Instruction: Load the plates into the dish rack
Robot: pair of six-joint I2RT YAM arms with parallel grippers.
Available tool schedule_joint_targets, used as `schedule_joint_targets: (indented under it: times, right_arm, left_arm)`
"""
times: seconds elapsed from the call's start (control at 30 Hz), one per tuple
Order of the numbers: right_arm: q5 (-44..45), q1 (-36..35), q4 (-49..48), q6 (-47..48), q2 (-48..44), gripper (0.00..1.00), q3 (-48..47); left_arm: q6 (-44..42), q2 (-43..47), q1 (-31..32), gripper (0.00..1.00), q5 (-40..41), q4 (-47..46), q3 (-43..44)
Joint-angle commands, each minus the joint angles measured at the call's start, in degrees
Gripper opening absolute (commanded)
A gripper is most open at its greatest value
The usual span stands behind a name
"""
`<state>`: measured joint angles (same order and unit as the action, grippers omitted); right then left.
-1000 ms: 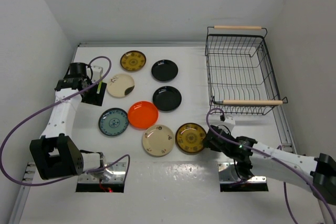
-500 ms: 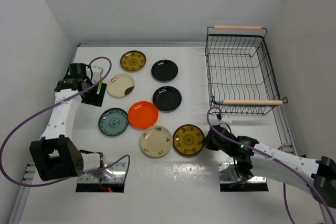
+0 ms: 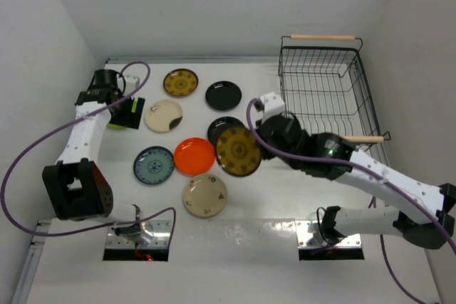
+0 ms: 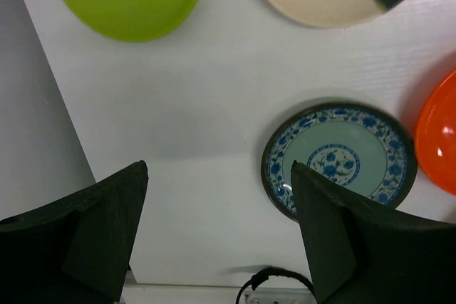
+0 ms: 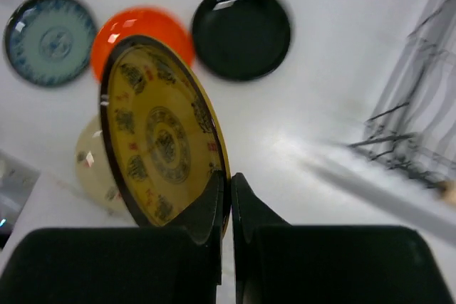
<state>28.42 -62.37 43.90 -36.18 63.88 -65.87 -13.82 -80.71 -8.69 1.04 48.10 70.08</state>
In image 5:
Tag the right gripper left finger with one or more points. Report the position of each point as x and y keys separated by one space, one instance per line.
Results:
x=205 y=215

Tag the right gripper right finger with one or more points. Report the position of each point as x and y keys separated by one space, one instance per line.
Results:
x=249 y=213

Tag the yellow patterned plate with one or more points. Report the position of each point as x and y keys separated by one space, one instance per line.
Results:
x=160 y=132

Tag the cream plate with flowers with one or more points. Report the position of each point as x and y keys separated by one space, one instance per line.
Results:
x=93 y=170

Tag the blue patterned plate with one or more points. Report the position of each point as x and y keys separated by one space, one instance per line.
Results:
x=48 y=42

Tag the black wire dish rack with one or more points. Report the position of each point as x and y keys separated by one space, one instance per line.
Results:
x=412 y=127

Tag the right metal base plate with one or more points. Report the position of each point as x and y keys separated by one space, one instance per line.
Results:
x=17 y=182

